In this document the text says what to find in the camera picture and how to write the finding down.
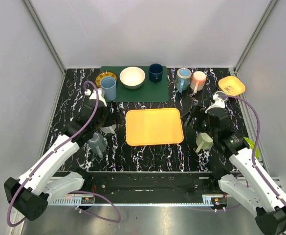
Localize white mug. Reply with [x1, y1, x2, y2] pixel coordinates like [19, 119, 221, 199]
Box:
[100, 124, 116, 134]

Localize sage green mug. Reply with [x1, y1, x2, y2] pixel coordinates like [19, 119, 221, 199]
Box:
[196, 133, 214, 153]

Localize dark grey mug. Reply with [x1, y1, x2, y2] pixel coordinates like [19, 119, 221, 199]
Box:
[215, 91, 228, 103]

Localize pink mug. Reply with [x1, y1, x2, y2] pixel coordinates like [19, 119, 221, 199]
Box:
[190, 71, 207, 94]

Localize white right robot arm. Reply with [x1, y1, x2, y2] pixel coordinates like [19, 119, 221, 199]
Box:
[185, 106, 286, 235]

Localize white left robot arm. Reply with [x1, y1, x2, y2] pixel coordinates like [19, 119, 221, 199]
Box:
[4, 98, 110, 221]

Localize grey-blue mug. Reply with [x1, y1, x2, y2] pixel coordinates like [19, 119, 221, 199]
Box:
[87, 133, 107, 159]

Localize blue and beige mug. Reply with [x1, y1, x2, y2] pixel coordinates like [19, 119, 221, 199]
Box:
[175, 68, 192, 93]

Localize navy blue mug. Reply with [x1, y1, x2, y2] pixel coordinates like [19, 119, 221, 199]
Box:
[149, 63, 163, 83]

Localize light blue plastic cup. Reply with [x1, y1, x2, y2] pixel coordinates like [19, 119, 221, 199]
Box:
[100, 76, 117, 100]

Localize yellow square dish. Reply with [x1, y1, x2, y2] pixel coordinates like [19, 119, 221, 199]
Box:
[218, 76, 246, 96]

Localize yellow patterned saucer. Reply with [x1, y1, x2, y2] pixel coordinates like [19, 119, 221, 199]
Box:
[95, 71, 118, 88]

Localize lime green plate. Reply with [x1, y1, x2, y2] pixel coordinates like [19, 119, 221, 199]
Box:
[244, 137, 260, 160]

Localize orange plastic tray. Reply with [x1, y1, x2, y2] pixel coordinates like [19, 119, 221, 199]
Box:
[126, 108, 184, 146]

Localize cream ceramic bowl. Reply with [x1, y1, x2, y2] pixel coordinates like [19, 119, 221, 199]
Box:
[119, 67, 146, 90]

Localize dark green placemat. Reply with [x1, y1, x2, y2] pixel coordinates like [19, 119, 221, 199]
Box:
[99, 66, 169, 102]

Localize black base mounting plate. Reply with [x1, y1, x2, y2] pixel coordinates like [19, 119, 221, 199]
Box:
[48, 171, 239, 205]

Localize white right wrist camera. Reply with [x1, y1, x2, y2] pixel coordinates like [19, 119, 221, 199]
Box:
[205, 93, 226, 113]

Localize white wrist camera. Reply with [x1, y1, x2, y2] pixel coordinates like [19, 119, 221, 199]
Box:
[85, 88, 107, 107]
[205, 93, 226, 113]

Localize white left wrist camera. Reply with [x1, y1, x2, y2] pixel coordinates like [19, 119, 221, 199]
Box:
[85, 88, 107, 107]

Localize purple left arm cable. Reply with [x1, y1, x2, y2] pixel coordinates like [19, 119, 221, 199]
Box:
[6, 81, 122, 227]

